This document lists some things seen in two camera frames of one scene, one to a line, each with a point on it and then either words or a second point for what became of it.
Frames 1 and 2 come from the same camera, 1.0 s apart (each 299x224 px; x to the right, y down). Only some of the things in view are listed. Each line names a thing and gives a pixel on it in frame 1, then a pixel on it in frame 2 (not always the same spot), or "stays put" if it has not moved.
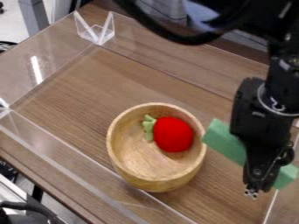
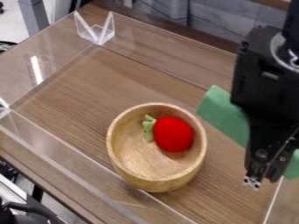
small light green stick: x=148 y=125 stays put
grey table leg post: x=34 y=15 stays put
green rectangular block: x=219 y=137 → x=221 y=110
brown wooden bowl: x=155 y=146 stays put
